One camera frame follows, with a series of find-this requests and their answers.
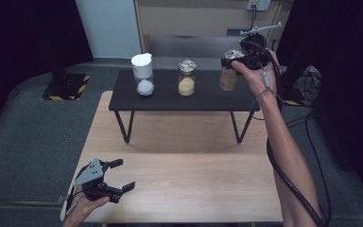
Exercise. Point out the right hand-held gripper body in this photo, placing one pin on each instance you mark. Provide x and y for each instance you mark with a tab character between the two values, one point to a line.
255	53

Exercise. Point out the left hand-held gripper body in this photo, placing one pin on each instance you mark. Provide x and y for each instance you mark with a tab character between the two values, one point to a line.
91	176

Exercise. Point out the glass jar of brown grains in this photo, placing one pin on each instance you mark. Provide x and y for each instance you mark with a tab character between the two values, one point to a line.
228	80

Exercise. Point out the black metal shelf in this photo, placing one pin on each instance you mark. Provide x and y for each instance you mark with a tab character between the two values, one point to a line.
201	101

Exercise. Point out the glass jar of yellow grains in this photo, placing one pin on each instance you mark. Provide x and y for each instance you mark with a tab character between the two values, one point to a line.
186	86

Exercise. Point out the glass jar with white lid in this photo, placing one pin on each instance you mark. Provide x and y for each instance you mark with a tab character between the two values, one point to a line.
142	66

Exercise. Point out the person's right hand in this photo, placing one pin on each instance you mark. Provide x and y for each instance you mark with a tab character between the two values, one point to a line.
260	80

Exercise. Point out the person's left hand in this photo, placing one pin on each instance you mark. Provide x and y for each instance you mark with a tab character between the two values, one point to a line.
82	210

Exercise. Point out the dark gray flat bar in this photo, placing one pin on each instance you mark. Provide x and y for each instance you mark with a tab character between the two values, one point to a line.
233	31

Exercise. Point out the light wooden shelving unit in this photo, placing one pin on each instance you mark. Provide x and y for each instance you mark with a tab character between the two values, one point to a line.
198	19

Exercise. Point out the black stand base striped edge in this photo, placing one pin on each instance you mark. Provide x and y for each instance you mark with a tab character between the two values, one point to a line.
296	94
67	88

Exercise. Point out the black curtain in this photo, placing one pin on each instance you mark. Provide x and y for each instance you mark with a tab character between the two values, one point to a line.
349	63
19	38

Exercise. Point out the white board panel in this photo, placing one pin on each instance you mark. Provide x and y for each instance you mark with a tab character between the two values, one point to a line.
110	28

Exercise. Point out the white wall power socket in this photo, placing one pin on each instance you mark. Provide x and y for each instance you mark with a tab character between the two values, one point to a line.
260	4

